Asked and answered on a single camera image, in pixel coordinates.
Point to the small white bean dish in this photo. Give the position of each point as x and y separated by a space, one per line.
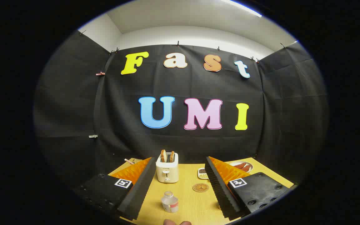
202 173

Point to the white toaster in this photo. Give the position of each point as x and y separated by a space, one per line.
167 172

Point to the round white plate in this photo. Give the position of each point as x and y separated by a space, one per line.
249 164

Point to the red meat piece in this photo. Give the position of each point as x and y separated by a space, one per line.
246 168
240 165

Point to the striped pink straw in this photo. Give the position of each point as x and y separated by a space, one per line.
129 161

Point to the wooden table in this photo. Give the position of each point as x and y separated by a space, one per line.
192 206

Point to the clear juice bottle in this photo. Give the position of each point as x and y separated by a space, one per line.
169 203

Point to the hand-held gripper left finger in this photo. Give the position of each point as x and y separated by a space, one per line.
139 190

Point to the round cork coaster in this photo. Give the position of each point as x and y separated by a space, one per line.
200 187

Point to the toast bread slice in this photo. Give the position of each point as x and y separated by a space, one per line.
163 155
172 156

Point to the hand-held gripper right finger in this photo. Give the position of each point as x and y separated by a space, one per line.
219 187

